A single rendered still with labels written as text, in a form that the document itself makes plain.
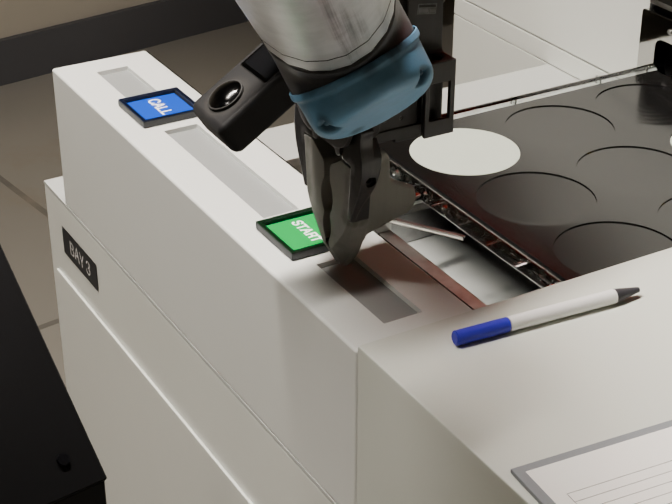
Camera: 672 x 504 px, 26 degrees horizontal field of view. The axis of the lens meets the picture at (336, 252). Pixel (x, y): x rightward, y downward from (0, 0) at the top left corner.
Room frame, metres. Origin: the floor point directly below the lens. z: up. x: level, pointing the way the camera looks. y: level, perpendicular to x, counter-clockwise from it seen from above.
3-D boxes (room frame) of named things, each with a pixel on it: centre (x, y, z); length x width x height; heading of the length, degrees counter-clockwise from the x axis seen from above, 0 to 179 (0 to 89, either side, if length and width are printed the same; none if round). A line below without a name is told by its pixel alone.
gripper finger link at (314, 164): (0.90, -0.01, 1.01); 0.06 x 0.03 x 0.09; 120
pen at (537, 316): (0.80, -0.14, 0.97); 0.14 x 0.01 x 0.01; 116
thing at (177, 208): (1.03, 0.08, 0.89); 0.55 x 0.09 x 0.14; 30
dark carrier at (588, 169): (1.16, -0.26, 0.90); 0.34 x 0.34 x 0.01; 30
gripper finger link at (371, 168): (0.86, -0.01, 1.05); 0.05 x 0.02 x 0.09; 30
